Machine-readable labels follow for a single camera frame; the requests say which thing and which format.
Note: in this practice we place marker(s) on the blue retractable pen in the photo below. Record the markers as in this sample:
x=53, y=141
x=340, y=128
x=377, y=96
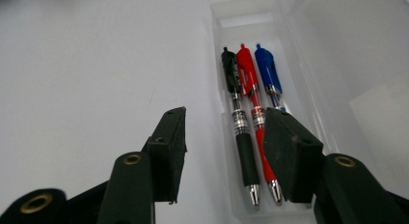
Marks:
x=267, y=66

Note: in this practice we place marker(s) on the black retractable pen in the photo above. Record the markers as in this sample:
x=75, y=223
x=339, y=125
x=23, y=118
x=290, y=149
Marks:
x=246, y=153

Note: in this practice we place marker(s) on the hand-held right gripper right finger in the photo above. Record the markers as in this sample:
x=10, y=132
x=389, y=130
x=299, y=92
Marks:
x=291, y=156

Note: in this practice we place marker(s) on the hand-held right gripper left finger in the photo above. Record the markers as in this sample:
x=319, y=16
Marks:
x=169, y=153

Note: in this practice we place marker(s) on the red retractable pen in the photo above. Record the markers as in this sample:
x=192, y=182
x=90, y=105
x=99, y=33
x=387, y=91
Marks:
x=247, y=69

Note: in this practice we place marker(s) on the translucent plastic pencil case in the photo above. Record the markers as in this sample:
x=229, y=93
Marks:
x=244, y=27

